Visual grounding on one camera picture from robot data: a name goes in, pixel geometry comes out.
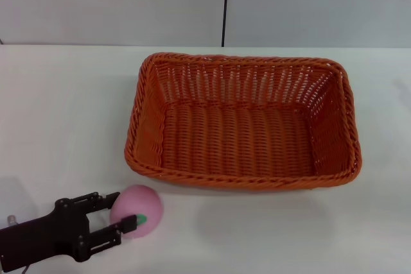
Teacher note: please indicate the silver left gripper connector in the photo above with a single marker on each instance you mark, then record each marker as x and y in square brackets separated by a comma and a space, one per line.
[12, 220]

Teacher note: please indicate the black vertical wall strip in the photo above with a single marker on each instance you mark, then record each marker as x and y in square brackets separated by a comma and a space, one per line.
[225, 1]

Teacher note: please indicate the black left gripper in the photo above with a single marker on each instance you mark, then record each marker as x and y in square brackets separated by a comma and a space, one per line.
[48, 235]

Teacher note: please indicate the pink peach toy ball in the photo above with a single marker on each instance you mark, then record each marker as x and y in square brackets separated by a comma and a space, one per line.
[141, 203]

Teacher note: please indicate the orange woven plastic basket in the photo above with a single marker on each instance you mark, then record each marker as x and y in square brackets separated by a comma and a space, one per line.
[237, 133]

